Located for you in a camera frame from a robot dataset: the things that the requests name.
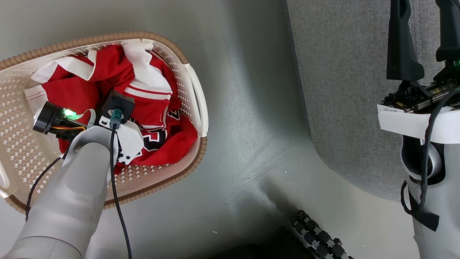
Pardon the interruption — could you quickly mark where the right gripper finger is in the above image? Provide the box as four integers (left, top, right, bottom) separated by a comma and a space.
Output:
435, 0, 460, 62

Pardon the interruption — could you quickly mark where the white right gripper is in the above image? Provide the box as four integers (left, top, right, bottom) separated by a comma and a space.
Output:
377, 0, 460, 144

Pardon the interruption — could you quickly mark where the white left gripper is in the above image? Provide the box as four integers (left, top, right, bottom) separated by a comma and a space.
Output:
32, 101, 145, 166

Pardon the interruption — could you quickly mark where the red and white jersey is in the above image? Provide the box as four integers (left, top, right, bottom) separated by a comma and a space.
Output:
24, 42, 198, 174

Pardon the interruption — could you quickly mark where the cream perforated laundry basket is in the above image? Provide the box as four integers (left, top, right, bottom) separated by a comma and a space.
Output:
0, 31, 209, 215

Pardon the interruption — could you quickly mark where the thin black camera cable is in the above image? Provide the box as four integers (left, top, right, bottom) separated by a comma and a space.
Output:
110, 122, 133, 259

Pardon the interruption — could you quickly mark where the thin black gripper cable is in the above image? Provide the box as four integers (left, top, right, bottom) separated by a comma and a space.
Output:
25, 155, 64, 222

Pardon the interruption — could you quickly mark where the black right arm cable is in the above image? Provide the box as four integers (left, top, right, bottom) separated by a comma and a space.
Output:
400, 88, 460, 216

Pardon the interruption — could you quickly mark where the black cable strap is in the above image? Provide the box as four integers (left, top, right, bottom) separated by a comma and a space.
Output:
409, 180, 440, 232

